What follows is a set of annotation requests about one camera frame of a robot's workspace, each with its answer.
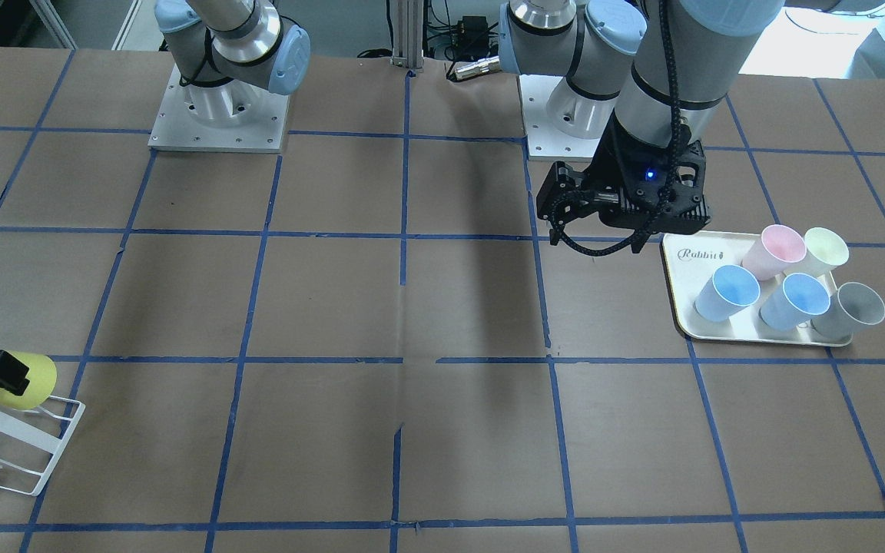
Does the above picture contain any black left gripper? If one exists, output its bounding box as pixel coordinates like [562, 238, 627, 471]
[536, 123, 712, 241]

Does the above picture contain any yellow cup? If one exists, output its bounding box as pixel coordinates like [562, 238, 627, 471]
[0, 351, 57, 410]

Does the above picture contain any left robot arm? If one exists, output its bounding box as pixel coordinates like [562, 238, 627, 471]
[499, 1, 783, 257]

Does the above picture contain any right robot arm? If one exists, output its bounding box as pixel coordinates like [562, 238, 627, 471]
[150, 1, 310, 153]

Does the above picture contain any blue cup near logo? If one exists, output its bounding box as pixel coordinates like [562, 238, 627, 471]
[694, 265, 761, 323]

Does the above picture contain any pink cup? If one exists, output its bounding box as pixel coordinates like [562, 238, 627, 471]
[740, 224, 807, 281]

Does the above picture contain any cream cup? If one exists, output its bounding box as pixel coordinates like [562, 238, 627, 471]
[784, 227, 850, 279]

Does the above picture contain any grey cup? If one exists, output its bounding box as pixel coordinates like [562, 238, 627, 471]
[811, 281, 885, 339]

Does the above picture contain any white rectangular tray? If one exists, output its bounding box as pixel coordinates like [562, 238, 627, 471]
[661, 230, 853, 347]

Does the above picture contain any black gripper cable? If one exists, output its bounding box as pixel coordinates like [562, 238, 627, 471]
[547, 0, 693, 257]

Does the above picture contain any white wire cup rack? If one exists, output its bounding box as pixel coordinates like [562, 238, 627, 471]
[0, 396, 87, 497]

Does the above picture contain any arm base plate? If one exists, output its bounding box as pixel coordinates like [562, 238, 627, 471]
[148, 67, 290, 154]
[519, 75, 617, 162]

